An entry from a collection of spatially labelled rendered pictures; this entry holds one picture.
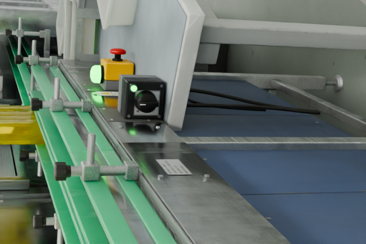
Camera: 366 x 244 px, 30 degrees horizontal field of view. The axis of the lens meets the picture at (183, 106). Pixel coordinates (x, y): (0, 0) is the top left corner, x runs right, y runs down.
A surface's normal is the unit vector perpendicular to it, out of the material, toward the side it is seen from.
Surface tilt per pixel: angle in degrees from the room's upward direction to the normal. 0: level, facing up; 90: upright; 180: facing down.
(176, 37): 0
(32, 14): 90
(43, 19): 90
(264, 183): 90
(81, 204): 90
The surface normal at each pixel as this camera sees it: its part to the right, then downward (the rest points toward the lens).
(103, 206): 0.08, -0.97
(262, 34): 0.25, 0.53
